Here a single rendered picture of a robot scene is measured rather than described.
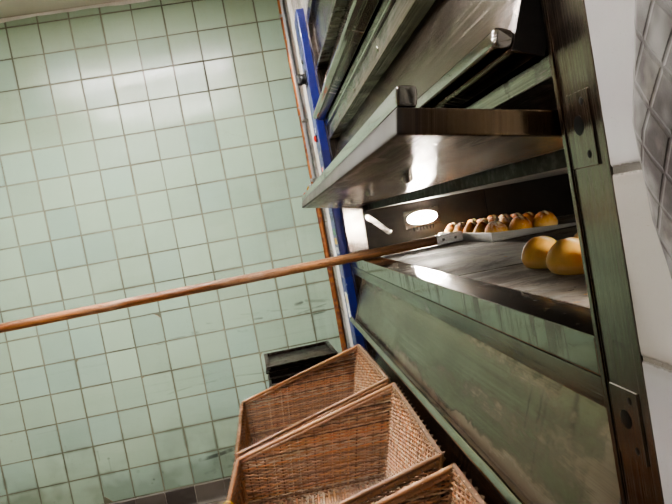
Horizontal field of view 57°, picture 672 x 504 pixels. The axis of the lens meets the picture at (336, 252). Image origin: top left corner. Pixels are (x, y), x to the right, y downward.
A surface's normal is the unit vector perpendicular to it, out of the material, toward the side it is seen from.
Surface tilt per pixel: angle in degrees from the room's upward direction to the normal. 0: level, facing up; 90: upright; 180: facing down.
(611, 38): 90
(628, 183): 90
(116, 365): 90
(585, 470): 70
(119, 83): 90
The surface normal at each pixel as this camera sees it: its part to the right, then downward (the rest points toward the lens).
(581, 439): -0.98, -0.16
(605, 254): -0.98, 0.18
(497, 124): 0.10, 0.04
